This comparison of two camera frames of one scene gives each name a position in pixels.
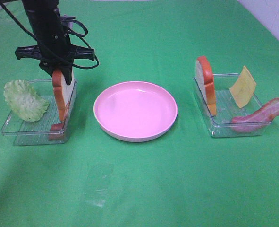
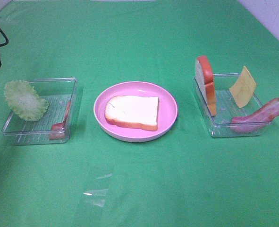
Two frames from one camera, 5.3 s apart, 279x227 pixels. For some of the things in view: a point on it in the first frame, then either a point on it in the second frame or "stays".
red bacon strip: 56,130 stays
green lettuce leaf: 23,100 stays
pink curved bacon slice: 260,118 stays
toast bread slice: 63,91 -> 140,111
